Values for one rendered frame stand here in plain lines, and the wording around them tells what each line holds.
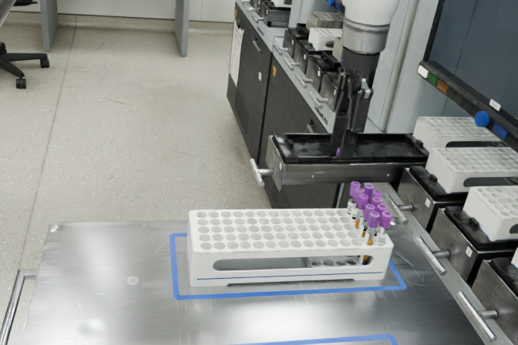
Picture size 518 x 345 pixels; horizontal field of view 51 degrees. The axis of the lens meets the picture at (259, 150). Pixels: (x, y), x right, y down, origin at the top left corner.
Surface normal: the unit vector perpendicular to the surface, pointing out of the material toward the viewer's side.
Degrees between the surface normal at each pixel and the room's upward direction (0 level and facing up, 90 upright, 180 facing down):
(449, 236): 90
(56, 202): 0
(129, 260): 0
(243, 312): 0
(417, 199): 90
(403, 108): 90
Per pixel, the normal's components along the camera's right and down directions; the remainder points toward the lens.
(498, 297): -0.97, 0.00
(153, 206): 0.11, -0.87
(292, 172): 0.22, 0.49
